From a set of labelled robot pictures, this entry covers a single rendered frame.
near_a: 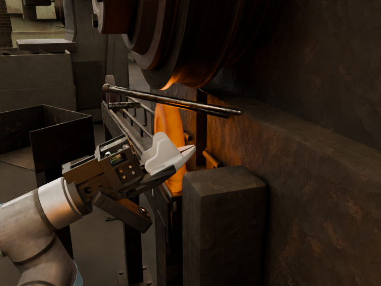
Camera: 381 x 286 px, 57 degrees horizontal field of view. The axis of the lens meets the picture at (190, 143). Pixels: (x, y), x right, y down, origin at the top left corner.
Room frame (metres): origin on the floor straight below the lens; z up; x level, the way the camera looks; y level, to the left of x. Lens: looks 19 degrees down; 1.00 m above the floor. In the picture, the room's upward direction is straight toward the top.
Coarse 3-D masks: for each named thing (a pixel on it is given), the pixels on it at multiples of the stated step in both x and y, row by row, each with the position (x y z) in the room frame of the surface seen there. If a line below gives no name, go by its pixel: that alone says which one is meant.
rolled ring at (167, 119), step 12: (156, 108) 0.71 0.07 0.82; (168, 108) 0.65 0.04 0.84; (156, 120) 0.72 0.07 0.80; (168, 120) 0.62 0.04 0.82; (180, 120) 0.63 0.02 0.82; (156, 132) 0.73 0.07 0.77; (168, 132) 0.61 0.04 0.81; (180, 132) 0.61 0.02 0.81; (180, 144) 0.60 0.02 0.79; (168, 180) 0.60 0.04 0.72; (180, 180) 0.60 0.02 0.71
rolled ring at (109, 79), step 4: (108, 76) 1.66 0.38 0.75; (112, 76) 1.67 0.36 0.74; (108, 80) 1.63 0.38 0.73; (112, 80) 1.64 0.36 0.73; (112, 84) 1.62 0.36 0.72; (108, 92) 1.62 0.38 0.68; (108, 96) 1.73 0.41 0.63; (112, 96) 1.60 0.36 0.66; (116, 96) 1.60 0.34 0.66; (108, 100) 1.72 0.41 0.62; (112, 100) 1.60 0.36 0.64; (116, 100) 1.60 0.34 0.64
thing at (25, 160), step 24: (0, 120) 1.08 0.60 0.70; (24, 120) 1.14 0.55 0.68; (48, 120) 1.18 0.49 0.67; (72, 120) 1.10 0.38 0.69; (0, 144) 1.07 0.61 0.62; (24, 144) 1.13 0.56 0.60; (48, 144) 0.92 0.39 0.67; (72, 144) 0.98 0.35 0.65; (24, 168) 0.92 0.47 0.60; (48, 168) 0.91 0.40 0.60
